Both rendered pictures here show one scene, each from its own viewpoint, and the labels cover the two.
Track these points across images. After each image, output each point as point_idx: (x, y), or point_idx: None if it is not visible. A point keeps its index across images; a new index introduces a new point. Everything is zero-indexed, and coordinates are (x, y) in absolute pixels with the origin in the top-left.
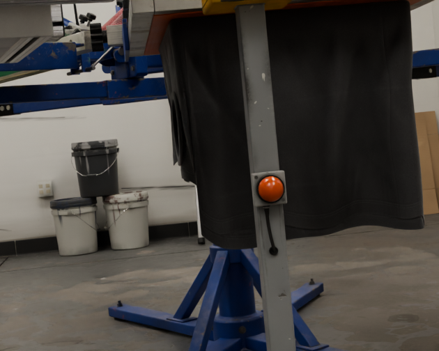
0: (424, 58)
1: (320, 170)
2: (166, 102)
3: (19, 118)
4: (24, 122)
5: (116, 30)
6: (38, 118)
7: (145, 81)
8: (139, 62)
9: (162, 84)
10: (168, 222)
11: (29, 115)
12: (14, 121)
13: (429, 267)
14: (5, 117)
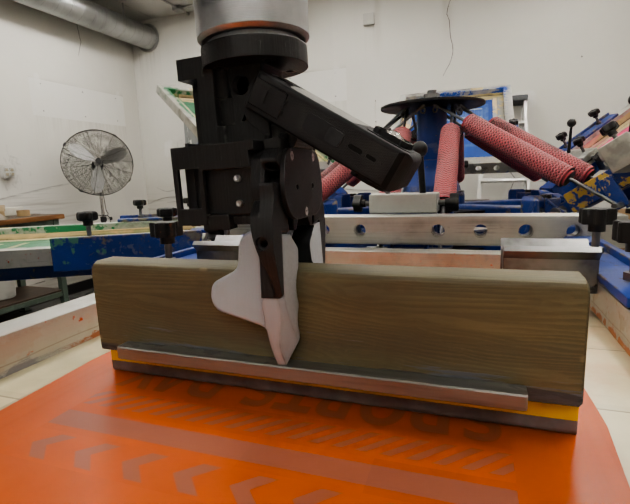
0: None
1: None
2: (462, 185)
3: (360, 190)
4: (363, 192)
5: (237, 225)
6: (372, 191)
7: (340, 244)
8: (327, 228)
9: (361, 247)
10: None
11: (366, 188)
12: (357, 191)
13: None
14: (351, 188)
